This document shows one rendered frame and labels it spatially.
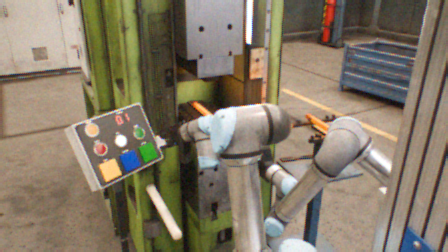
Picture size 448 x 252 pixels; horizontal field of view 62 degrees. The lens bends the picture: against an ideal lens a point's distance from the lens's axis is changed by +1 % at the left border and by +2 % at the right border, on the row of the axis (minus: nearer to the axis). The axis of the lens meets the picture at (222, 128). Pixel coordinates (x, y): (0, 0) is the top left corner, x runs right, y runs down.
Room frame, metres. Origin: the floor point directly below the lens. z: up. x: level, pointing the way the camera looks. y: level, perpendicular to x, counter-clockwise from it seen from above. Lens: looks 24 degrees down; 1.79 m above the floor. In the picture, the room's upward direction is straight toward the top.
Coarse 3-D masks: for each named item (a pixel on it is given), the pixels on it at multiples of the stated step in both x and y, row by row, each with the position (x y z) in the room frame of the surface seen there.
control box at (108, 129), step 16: (112, 112) 1.48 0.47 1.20; (128, 112) 1.53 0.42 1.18; (80, 128) 1.35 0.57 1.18; (112, 128) 1.43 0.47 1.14; (128, 128) 1.48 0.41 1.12; (144, 128) 1.53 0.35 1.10; (80, 144) 1.31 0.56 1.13; (96, 144) 1.34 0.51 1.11; (112, 144) 1.39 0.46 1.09; (128, 144) 1.44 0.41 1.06; (144, 144) 1.49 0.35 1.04; (80, 160) 1.32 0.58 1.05; (96, 160) 1.31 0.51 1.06; (96, 176) 1.27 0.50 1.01
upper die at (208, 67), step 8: (176, 56) 2.02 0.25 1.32; (224, 56) 1.82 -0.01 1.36; (232, 56) 1.84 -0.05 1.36; (184, 64) 1.91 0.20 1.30; (192, 64) 1.81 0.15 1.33; (200, 64) 1.76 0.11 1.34; (208, 64) 1.78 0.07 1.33; (216, 64) 1.80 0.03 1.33; (224, 64) 1.82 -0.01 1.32; (232, 64) 1.84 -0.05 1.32; (192, 72) 1.81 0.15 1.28; (200, 72) 1.76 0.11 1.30; (208, 72) 1.78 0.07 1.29; (216, 72) 1.80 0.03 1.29; (224, 72) 1.82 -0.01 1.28; (232, 72) 1.84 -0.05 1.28
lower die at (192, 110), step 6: (198, 102) 2.17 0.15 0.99; (204, 102) 2.17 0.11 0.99; (186, 108) 2.07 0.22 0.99; (192, 108) 2.07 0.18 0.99; (210, 108) 2.06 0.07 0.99; (186, 114) 1.99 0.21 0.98; (192, 114) 1.97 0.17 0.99; (198, 114) 1.97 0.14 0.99; (204, 114) 1.95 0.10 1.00; (192, 120) 1.91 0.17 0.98
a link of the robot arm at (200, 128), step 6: (198, 120) 1.24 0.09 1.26; (204, 120) 1.22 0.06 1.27; (210, 120) 1.23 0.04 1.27; (186, 126) 1.28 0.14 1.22; (192, 126) 1.25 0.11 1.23; (198, 126) 1.23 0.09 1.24; (204, 126) 1.21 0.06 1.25; (210, 126) 1.22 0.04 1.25; (192, 132) 1.24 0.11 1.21; (198, 132) 1.22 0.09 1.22; (204, 132) 1.21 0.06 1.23; (210, 132) 1.21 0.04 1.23; (192, 138) 1.26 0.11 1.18; (198, 138) 1.21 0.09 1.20
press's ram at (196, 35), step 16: (176, 0) 1.83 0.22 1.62; (192, 0) 1.75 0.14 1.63; (208, 0) 1.78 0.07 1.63; (224, 0) 1.82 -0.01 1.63; (240, 0) 1.85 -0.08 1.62; (176, 16) 1.84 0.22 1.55; (192, 16) 1.74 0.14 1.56; (208, 16) 1.78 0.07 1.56; (224, 16) 1.82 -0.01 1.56; (240, 16) 1.86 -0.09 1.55; (176, 32) 1.85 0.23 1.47; (192, 32) 1.74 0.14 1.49; (208, 32) 1.78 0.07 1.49; (224, 32) 1.82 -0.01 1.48; (240, 32) 1.86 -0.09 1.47; (176, 48) 1.86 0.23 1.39; (192, 48) 1.74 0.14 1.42; (208, 48) 1.78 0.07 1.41; (224, 48) 1.82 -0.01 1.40; (240, 48) 1.86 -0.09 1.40
